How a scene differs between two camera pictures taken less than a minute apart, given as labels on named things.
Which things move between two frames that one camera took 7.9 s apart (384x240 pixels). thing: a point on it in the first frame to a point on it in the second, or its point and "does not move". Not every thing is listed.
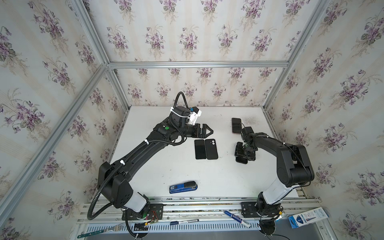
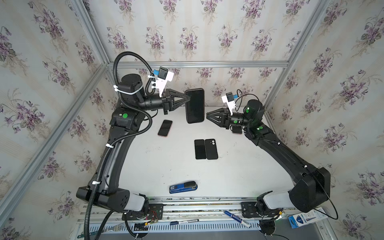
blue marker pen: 237,219 does not move
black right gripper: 252,156 to 226,117
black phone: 239,155 to 195,108
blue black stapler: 185,187 does not move
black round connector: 268,227 does not move
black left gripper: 197,129 to 167,102
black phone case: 211,148 does not move
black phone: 200,149 does not move
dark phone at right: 235,125 does not move
